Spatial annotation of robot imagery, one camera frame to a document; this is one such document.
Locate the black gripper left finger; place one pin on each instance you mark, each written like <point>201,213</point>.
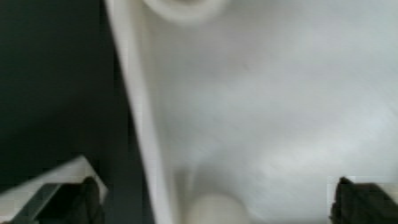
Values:
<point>64,204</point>

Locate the white square tabletop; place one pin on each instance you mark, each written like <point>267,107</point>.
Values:
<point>262,85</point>

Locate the white obstacle fence rail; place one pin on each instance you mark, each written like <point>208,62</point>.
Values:
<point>68,173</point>

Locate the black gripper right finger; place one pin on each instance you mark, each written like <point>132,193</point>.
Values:
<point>363,204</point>

